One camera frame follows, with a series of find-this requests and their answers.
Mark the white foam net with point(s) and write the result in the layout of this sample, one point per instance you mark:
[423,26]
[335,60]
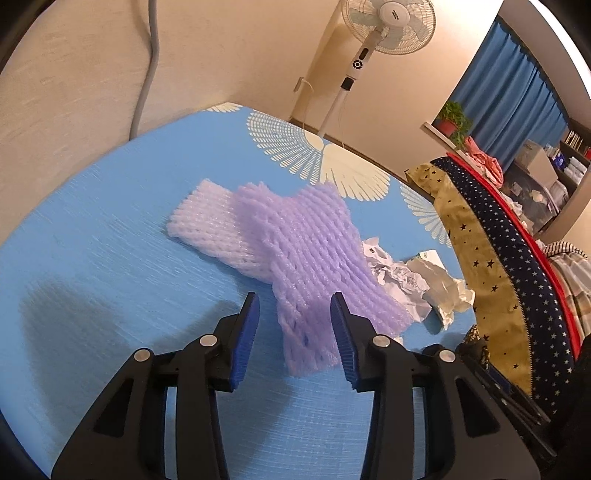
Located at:
[207,217]

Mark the wooden bookshelf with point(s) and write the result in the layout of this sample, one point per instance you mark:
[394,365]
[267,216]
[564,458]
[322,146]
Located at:
[575,152]

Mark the crumpled printed paper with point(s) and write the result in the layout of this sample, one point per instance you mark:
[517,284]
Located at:
[376,256]

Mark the crumpled white packet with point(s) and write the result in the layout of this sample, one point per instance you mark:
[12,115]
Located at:
[445,288]

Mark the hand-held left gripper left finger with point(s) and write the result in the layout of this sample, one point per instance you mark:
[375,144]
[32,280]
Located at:
[244,341]

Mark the pink folded clothes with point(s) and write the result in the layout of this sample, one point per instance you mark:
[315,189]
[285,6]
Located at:
[485,161]

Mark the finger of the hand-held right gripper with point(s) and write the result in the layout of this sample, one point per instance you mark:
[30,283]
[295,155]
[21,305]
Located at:
[508,392]

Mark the black gold patterned wrapper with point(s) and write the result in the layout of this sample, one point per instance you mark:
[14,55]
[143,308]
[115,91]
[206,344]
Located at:
[475,342]

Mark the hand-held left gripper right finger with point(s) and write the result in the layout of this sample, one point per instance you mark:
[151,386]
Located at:
[344,341]

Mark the navy star blanket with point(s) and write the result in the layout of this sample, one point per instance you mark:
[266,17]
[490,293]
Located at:
[521,258]

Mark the striped grey duvet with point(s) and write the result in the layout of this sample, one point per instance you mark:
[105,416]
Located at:
[577,281]

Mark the white wall outlet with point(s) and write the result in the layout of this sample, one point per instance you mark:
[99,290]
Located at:
[300,85]

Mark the white windowsill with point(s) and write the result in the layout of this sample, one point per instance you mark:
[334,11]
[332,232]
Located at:
[429,130]

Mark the white standing fan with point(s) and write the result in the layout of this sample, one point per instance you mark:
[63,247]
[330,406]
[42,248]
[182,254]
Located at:
[392,23]

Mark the purple foam net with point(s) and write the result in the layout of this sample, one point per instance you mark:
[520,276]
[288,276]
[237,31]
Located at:
[314,258]

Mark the potted green plant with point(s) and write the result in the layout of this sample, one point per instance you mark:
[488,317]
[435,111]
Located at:
[455,120]

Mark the black white striped cloth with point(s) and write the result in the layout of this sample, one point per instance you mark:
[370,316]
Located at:
[563,248]

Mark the beige cardboard box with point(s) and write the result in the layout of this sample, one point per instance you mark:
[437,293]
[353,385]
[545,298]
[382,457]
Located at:
[538,161]

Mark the clear plastic storage box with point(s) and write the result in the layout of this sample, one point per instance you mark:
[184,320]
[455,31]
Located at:
[531,198]

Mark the blue curtain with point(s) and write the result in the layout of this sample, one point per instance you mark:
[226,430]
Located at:
[508,83]

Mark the crumpled white paper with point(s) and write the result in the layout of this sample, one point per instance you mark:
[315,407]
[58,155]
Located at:
[406,295]

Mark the yellow star bed sheet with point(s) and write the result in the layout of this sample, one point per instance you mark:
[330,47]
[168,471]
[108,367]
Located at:
[489,286]

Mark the red blanket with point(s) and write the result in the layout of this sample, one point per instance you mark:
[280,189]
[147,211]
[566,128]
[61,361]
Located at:
[570,318]

